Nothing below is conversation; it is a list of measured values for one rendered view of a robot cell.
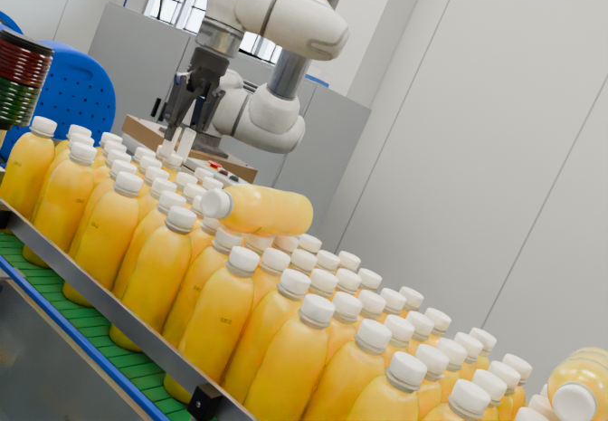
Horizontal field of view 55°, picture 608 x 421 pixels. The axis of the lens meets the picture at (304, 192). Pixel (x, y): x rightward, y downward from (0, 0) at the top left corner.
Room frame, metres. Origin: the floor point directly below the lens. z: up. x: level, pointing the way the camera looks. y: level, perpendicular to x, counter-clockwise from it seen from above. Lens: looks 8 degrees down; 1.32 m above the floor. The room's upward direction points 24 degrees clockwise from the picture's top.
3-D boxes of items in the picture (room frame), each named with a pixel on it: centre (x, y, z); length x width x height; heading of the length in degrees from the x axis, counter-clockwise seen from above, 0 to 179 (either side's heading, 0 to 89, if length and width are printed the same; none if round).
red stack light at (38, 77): (0.68, 0.37, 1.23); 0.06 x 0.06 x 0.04
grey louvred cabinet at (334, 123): (3.71, 0.84, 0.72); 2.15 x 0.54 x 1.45; 51
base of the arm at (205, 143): (1.92, 0.42, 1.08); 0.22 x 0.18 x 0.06; 56
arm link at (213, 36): (1.20, 0.28, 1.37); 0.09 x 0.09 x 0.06
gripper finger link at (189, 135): (1.22, 0.27, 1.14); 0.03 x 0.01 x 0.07; 58
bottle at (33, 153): (1.01, 0.47, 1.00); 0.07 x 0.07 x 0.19
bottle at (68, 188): (0.95, 0.36, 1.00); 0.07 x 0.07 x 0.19
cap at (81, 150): (0.95, 0.36, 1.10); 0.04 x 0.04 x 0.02
